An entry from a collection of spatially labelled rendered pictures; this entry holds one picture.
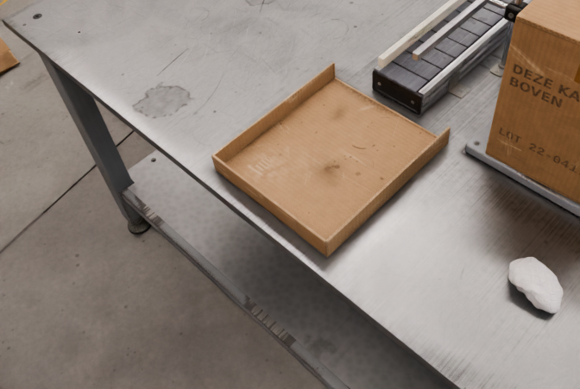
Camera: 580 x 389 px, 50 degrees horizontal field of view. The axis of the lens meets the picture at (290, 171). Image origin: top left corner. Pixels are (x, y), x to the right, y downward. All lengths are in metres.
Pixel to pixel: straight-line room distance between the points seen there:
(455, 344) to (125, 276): 1.32
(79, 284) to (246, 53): 1.05
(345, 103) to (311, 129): 0.09
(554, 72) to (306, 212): 0.41
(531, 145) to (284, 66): 0.50
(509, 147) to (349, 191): 0.26
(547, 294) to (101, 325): 1.36
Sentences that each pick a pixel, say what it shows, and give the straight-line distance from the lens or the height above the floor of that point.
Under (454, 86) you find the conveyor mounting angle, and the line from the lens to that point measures 1.17.
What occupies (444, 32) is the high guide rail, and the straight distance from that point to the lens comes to 1.08.
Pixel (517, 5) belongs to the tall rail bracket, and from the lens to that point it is 1.14.
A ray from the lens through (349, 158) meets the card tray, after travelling 1.04.
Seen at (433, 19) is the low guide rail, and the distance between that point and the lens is 1.18.
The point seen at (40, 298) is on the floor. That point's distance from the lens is 2.07.
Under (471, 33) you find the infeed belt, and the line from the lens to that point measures 1.22.
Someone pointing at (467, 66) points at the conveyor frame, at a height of 0.84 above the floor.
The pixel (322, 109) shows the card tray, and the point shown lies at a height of 0.83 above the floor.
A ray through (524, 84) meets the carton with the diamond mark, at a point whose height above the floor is 1.02.
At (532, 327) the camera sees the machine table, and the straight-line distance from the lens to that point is 0.91.
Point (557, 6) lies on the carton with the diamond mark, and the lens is 0.89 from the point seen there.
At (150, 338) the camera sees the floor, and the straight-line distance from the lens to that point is 1.87.
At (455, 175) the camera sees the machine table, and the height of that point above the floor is 0.83.
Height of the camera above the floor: 1.62
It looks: 50 degrees down
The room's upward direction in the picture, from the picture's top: 8 degrees counter-clockwise
